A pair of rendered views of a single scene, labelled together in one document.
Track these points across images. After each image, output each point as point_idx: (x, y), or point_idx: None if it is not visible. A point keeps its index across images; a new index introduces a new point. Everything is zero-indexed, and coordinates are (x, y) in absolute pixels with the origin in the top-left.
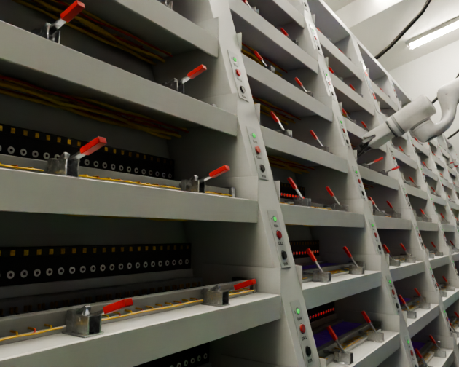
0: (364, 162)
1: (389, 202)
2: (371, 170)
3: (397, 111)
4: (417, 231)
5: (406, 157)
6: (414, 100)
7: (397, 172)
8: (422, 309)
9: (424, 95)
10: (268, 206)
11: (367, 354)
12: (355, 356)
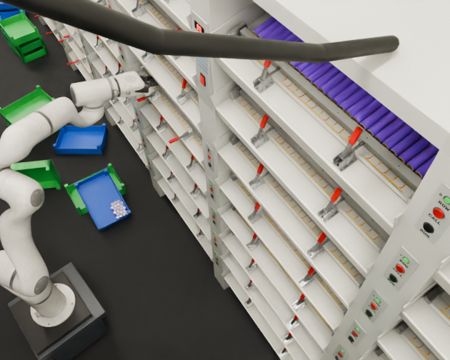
0: (152, 92)
1: (192, 155)
2: (150, 100)
3: (100, 78)
4: (213, 213)
5: (281, 228)
6: (82, 82)
7: (201, 163)
8: (193, 209)
9: (71, 84)
10: (78, 30)
11: (118, 113)
12: (119, 108)
